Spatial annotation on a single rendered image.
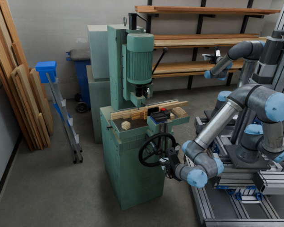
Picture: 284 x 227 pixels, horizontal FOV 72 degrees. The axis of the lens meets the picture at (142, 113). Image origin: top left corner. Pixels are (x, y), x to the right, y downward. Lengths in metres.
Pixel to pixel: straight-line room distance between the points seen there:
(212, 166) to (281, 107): 0.38
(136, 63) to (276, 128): 0.85
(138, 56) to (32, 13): 2.55
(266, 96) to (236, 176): 0.72
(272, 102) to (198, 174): 0.42
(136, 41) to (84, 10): 2.37
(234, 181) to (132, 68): 1.04
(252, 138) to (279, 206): 0.95
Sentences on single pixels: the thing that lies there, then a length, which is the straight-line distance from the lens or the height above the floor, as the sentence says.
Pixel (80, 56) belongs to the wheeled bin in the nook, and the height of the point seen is 0.95.
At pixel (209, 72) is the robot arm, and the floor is 1.15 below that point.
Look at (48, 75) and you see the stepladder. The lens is 1.97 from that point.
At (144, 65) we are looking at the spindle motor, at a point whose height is 1.33.
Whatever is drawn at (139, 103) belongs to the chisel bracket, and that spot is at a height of 1.03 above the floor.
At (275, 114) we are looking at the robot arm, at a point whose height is 1.32.
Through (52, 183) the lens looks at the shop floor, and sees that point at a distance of 2.39.
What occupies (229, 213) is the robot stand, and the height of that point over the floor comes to 0.21.
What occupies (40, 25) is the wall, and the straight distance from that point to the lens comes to 3.64.
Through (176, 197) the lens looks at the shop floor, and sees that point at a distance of 2.16.
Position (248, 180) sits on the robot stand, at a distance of 1.61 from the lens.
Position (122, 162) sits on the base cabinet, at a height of 0.61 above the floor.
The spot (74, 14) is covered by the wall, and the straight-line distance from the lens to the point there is 3.58.
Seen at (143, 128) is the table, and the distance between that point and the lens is 1.44.
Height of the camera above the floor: 1.72
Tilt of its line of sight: 31 degrees down
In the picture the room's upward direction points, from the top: 2 degrees clockwise
